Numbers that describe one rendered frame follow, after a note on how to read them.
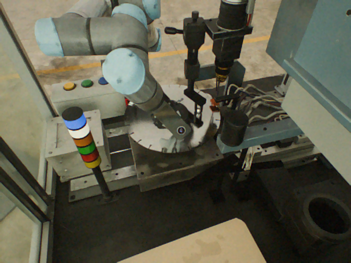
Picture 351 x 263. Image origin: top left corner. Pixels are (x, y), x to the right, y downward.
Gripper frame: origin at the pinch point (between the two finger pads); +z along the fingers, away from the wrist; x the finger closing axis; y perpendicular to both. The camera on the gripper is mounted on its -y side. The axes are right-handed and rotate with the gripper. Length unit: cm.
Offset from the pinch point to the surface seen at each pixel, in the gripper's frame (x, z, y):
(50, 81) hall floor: 67, 117, 172
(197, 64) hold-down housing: -16.6, -5.8, 7.1
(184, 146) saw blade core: 2.8, 0.8, -7.2
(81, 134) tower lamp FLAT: 17.8, -23.1, 4.8
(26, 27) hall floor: 63, 148, 299
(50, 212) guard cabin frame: 49.5, 0.5, 6.8
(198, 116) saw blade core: -7.3, 8.1, -0.2
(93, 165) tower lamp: 24.0, -12.2, 2.3
